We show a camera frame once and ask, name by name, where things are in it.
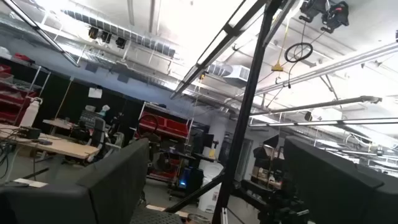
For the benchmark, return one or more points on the computer tower with blue light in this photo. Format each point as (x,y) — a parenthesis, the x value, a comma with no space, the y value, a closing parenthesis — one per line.
(188,179)

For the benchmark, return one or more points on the black computer monitor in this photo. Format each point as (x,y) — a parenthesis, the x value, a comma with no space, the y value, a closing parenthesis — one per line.
(200,141)

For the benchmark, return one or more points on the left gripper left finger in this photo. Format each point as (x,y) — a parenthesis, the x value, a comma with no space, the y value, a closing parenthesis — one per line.
(109,186)

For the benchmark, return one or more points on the white air vent unit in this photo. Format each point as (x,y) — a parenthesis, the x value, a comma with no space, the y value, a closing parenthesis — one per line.
(236,74)

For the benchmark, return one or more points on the grey ceiling pipe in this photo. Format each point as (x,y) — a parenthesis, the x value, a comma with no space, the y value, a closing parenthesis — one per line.
(326,104)

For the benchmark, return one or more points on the linear ceiling light strip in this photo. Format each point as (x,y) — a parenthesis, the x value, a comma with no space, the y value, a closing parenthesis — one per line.
(367,121)

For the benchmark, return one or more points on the red bin storage rack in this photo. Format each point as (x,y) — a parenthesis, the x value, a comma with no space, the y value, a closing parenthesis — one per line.
(12,99)

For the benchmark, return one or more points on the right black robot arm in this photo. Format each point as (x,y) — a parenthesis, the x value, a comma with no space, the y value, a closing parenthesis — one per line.
(280,208)

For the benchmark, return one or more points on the red shelf rack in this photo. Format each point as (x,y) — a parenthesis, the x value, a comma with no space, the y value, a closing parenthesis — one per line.
(168,126)

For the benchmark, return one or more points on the white paper sign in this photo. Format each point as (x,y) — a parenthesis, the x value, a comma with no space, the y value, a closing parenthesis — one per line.
(95,93)

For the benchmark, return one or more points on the rig overhead light bar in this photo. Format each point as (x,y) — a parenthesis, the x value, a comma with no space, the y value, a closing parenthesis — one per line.
(46,34)
(214,46)

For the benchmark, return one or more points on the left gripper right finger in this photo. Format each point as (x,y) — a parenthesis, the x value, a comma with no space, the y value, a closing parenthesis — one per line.
(335,193)

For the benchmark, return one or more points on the yellow hanging power outlet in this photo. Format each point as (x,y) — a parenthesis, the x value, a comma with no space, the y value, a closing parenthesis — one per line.
(277,67)

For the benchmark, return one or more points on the black perforated metal shelf riser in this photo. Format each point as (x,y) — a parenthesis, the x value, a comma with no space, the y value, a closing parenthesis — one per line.
(155,217)

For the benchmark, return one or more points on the grey office chair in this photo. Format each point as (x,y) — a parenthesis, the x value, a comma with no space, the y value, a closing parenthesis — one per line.
(99,133)

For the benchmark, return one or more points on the white plastic bottle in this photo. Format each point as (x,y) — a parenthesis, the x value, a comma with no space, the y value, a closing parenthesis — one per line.
(30,113)

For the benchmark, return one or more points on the silver streaked candle jar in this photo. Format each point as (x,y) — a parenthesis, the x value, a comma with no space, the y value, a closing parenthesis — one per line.
(199,220)

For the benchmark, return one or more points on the black box on desk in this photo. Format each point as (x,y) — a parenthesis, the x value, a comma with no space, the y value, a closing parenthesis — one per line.
(29,132)

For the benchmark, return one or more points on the wooden office desk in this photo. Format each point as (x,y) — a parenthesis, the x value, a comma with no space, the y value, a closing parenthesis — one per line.
(68,147)

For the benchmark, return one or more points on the white waste bin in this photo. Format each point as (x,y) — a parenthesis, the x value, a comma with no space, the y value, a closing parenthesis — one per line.
(211,186)

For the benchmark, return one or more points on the silver spiral air duct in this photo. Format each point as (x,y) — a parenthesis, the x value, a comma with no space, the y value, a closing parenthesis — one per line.
(124,31)

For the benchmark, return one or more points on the black aluminium rig frame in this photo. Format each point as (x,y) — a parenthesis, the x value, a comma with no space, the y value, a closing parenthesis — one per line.
(245,109)

